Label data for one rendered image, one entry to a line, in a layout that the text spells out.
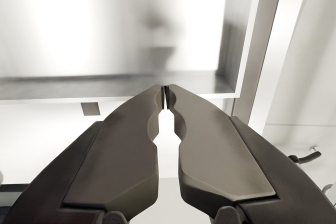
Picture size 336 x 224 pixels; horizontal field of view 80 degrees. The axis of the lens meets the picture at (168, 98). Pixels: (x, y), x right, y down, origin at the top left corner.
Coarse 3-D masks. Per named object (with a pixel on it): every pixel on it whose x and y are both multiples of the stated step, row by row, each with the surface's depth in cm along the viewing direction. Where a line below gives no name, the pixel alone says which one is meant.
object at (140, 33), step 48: (0, 0) 14; (48, 0) 15; (96, 0) 15; (144, 0) 15; (192, 0) 15; (240, 0) 14; (0, 48) 16; (48, 48) 16; (96, 48) 16; (144, 48) 17; (192, 48) 17; (240, 48) 14; (0, 96) 15; (48, 96) 15; (96, 96) 15
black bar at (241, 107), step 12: (264, 0) 13; (276, 0) 13; (264, 12) 14; (264, 24) 14; (252, 36) 15; (264, 36) 15; (252, 48) 15; (264, 48) 15; (252, 60) 16; (252, 72) 16; (252, 84) 17; (240, 96) 17; (252, 96) 17; (228, 108) 19; (240, 108) 18
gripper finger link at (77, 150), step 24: (96, 120) 9; (72, 144) 8; (48, 168) 7; (72, 168) 7; (24, 192) 6; (48, 192) 6; (24, 216) 5; (48, 216) 5; (72, 216) 5; (96, 216) 5
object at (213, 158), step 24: (168, 96) 12; (192, 96) 11; (192, 120) 9; (216, 120) 9; (192, 144) 8; (216, 144) 8; (240, 144) 8; (192, 168) 7; (216, 168) 7; (240, 168) 7; (192, 192) 7; (216, 192) 6; (240, 192) 6; (264, 192) 6
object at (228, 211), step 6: (222, 210) 5; (228, 210) 5; (234, 210) 5; (108, 216) 5; (114, 216) 5; (120, 216) 5; (216, 216) 5; (222, 216) 5; (228, 216) 5; (234, 216) 5; (102, 222) 5; (108, 222) 5; (114, 222) 5; (120, 222) 5; (126, 222) 5; (216, 222) 5; (222, 222) 5; (228, 222) 5; (234, 222) 5; (240, 222) 5
